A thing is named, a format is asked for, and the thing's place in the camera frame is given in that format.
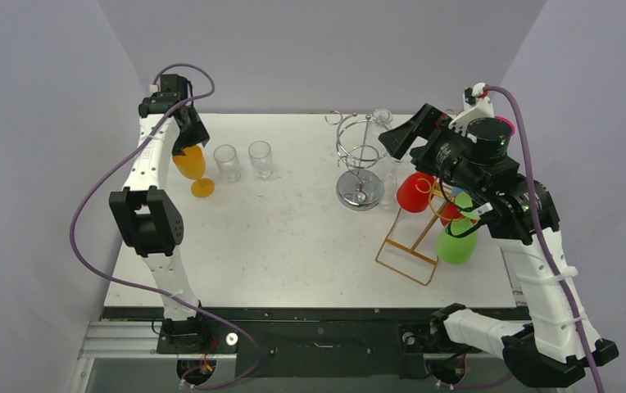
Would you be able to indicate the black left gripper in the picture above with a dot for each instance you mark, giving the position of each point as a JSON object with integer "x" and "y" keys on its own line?
{"x": 197, "y": 136}

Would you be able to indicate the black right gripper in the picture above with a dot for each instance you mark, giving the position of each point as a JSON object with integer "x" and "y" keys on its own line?
{"x": 424, "y": 137}

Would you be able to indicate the red plastic wine glass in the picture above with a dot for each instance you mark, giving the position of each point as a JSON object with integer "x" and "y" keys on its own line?
{"x": 415, "y": 192}

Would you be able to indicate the yellow plastic wine glass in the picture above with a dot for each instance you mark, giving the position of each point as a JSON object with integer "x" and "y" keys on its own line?
{"x": 192, "y": 165}

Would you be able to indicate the patterned clear glass goblet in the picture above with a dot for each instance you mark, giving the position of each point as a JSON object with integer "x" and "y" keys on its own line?
{"x": 260, "y": 155}

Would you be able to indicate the green plastic wine glass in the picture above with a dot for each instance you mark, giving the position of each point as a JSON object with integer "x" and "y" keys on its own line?
{"x": 457, "y": 241}

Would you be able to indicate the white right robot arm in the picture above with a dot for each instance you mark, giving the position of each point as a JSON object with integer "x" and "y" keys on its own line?
{"x": 558, "y": 345}

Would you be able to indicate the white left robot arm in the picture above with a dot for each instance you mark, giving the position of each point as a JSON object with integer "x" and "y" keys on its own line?
{"x": 148, "y": 220}

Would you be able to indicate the chrome spiral glass rack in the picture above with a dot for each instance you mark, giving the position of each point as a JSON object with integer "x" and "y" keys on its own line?
{"x": 358, "y": 149}

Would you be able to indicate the clear stemmed wine glass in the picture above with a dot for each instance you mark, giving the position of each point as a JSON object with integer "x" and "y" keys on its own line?
{"x": 388, "y": 174}

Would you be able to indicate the pink plastic wine glass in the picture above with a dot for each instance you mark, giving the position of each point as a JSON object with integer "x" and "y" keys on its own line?
{"x": 508, "y": 122}

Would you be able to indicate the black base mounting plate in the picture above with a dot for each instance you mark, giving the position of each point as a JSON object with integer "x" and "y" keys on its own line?
{"x": 313, "y": 342}

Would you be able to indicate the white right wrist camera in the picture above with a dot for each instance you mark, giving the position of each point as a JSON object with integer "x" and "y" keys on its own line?
{"x": 476, "y": 105}

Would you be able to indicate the gold wire glass rack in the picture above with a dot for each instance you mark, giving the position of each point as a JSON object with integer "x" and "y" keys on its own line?
{"x": 409, "y": 247}

